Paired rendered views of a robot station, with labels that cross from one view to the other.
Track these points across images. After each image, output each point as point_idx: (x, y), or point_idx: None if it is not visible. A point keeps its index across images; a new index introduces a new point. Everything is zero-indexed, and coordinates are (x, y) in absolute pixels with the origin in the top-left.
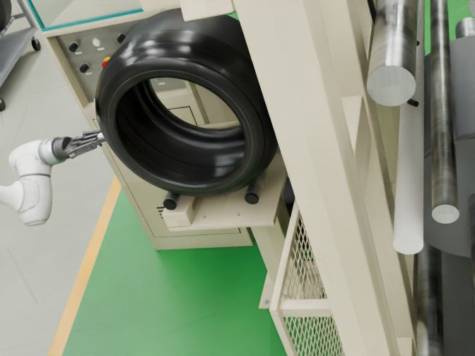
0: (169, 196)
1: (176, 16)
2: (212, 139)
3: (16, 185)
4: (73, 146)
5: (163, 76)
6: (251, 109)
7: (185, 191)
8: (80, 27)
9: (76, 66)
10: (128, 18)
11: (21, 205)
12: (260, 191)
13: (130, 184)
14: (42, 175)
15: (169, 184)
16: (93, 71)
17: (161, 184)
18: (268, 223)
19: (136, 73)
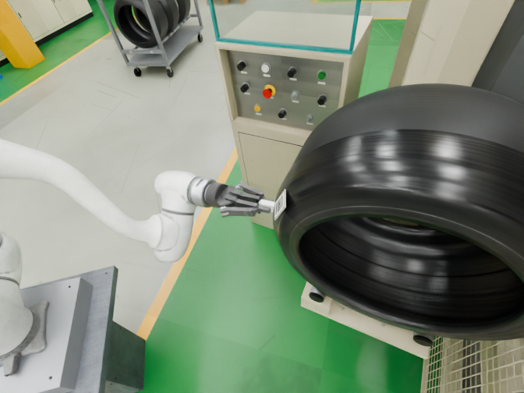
0: (320, 291)
1: (488, 109)
2: (373, 228)
3: (155, 223)
4: (228, 202)
5: (451, 232)
6: None
7: (346, 304)
8: (256, 49)
9: (238, 83)
10: (309, 55)
11: (156, 246)
12: None
13: (250, 183)
14: (185, 214)
15: (332, 295)
16: (252, 93)
17: (321, 289)
18: (419, 355)
19: (395, 206)
